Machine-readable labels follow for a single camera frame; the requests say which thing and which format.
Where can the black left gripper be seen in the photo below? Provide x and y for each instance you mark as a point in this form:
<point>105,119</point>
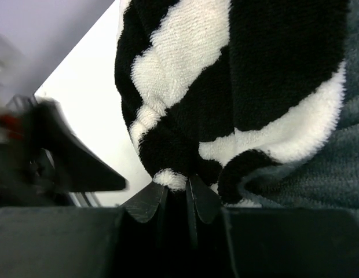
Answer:
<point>27,174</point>

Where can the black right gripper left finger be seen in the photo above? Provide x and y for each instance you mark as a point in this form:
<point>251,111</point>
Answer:
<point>144,216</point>

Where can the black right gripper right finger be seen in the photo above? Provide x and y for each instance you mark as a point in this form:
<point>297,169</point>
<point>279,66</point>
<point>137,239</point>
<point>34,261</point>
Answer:
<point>203,207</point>

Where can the zebra and grey plush pillowcase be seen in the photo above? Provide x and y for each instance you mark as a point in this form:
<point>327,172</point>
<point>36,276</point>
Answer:
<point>260,99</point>

